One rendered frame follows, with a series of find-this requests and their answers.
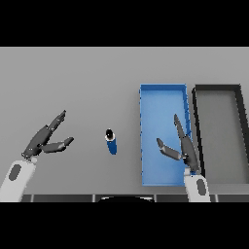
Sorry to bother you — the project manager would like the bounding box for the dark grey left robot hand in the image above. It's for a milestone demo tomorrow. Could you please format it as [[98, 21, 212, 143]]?
[[20, 109, 75, 160]]

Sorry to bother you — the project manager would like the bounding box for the blue bin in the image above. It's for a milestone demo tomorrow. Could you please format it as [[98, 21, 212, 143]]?
[[138, 83, 194, 188]]

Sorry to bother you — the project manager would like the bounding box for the dark grey bin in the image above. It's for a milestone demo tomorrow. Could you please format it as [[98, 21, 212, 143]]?
[[192, 84, 249, 186]]

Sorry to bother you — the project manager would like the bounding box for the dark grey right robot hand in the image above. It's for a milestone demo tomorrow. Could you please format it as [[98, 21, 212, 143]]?
[[156, 113, 200, 173]]

